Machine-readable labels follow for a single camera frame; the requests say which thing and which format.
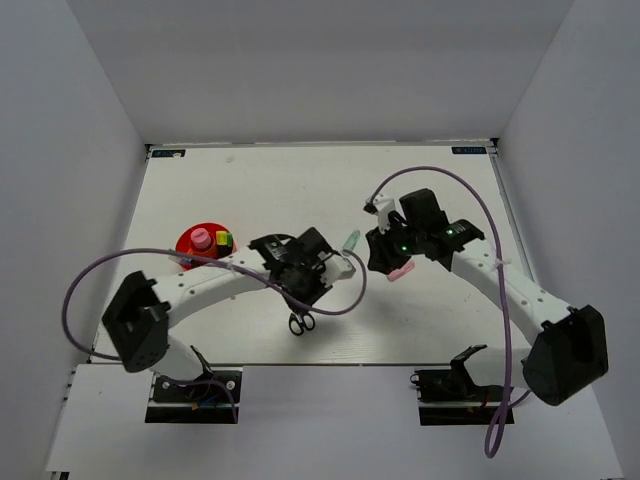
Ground orange round organizer container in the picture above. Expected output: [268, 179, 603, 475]
[175, 222, 237, 260]

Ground yellow cap black highlighter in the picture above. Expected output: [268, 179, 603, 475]
[216, 230, 227, 247]

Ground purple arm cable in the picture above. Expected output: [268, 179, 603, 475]
[372, 166, 532, 459]
[62, 248, 367, 362]

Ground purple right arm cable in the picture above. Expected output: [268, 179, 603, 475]
[372, 166, 532, 459]

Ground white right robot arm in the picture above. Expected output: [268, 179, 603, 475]
[364, 189, 609, 406]

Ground blue label sticker right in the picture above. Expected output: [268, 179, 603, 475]
[451, 146, 487, 155]

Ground green translucent stapler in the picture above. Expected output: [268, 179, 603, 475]
[341, 229, 361, 251]

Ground blue label sticker left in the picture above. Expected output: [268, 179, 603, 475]
[151, 149, 186, 158]

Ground pink translucent stapler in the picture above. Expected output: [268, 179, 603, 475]
[386, 260, 416, 282]

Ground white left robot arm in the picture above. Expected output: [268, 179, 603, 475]
[102, 228, 353, 399]

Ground blue label sticker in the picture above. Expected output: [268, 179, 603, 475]
[451, 146, 487, 155]
[151, 149, 186, 158]

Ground pink glue stick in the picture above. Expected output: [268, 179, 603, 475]
[190, 227, 214, 251]

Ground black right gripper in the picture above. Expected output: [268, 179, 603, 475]
[366, 215, 425, 275]

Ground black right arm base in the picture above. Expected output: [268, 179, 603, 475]
[409, 344, 505, 426]

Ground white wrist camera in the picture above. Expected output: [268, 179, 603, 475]
[321, 253, 355, 286]
[363, 193, 396, 234]

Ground black handled scissors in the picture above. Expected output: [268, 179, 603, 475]
[288, 312, 316, 336]

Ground blue ink pen refill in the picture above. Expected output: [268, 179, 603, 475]
[168, 256, 203, 270]

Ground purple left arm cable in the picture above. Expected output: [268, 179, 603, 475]
[62, 248, 367, 362]

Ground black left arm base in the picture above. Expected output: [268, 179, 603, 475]
[145, 346, 243, 425]

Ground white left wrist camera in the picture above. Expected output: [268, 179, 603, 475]
[321, 253, 355, 286]

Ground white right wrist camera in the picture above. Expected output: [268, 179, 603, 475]
[363, 193, 396, 234]

